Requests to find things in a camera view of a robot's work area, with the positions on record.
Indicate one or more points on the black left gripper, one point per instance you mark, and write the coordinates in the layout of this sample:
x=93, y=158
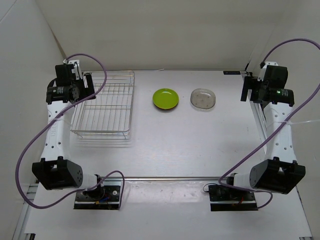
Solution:
x=85, y=92

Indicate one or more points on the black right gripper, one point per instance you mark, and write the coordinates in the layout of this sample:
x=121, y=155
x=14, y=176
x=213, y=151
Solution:
x=251, y=82

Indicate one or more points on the clear ribbed glass plate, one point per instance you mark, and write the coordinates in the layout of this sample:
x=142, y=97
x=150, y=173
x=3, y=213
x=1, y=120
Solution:
x=203, y=97

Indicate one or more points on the clear bumpy glass plate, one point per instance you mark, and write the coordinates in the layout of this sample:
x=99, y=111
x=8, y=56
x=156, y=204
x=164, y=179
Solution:
x=204, y=109

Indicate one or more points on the green plate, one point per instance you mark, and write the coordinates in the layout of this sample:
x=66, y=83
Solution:
x=165, y=98

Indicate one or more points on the orange plate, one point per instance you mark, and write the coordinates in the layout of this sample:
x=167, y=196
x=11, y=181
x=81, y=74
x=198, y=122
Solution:
x=165, y=109

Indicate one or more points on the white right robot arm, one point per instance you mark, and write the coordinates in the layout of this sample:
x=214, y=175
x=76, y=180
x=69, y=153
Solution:
x=279, y=172

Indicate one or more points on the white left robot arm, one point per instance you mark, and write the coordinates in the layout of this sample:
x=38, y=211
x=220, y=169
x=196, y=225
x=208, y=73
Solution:
x=56, y=170

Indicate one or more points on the white zip tie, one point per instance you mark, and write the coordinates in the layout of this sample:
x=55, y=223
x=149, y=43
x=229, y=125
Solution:
x=301, y=122

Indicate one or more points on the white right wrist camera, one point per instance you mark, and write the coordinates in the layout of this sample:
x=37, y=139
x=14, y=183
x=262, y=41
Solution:
x=263, y=68

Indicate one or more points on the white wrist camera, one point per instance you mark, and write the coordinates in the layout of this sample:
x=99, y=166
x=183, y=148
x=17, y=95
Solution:
x=263, y=68
x=75, y=69

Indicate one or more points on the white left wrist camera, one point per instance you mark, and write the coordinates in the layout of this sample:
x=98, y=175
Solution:
x=75, y=69

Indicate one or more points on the metal wire dish rack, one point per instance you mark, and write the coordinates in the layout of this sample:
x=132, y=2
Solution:
x=109, y=115

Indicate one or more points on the aluminium table frame rail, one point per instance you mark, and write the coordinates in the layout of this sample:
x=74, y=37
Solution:
x=257, y=113

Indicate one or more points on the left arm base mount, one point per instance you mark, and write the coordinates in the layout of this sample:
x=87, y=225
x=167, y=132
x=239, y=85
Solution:
x=105, y=197

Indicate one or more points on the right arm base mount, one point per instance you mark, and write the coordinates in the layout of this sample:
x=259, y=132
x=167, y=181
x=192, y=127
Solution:
x=225, y=199

